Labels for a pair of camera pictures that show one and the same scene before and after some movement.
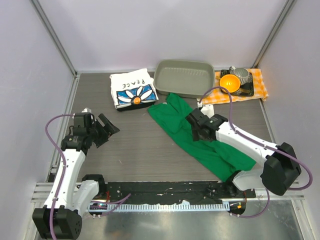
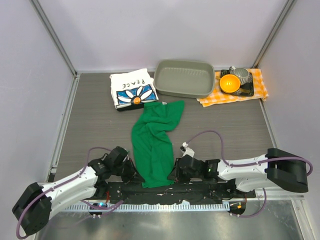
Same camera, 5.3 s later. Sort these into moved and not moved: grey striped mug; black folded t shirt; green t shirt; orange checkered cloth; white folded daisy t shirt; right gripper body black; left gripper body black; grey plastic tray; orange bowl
Moved: left gripper body black; right gripper body black; green t shirt
Not moved: grey striped mug; black folded t shirt; orange checkered cloth; orange bowl; grey plastic tray; white folded daisy t shirt
